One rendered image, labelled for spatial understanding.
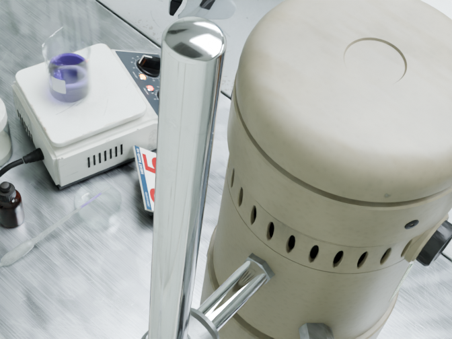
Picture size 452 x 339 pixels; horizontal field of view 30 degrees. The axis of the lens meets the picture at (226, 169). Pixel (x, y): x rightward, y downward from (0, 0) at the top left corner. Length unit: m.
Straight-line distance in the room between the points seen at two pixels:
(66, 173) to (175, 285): 0.72
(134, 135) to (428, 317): 0.39
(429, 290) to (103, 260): 0.37
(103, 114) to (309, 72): 0.67
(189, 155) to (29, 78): 0.81
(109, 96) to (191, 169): 0.77
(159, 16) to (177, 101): 1.01
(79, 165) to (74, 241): 0.09
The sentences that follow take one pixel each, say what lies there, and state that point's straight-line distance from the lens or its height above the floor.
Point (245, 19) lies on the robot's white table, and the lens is 1.21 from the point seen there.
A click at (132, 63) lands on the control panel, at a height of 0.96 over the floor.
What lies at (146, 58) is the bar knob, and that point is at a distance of 1.06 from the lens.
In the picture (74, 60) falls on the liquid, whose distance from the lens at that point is 0.98.
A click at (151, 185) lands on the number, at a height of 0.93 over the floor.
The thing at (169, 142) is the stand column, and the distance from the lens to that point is 0.21.
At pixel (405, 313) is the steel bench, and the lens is 0.99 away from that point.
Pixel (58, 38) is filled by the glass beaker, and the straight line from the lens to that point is 0.97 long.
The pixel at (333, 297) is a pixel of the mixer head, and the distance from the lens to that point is 0.38.
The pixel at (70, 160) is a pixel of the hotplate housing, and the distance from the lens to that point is 0.98.
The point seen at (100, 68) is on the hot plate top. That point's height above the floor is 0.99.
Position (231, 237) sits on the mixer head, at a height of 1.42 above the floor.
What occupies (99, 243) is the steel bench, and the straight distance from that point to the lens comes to 0.98.
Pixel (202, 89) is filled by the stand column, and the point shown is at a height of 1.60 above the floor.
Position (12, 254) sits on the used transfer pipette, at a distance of 0.97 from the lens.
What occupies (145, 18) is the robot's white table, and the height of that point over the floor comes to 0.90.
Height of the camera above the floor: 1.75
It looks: 55 degrees down
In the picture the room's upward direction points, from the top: 9 degrees clockwise
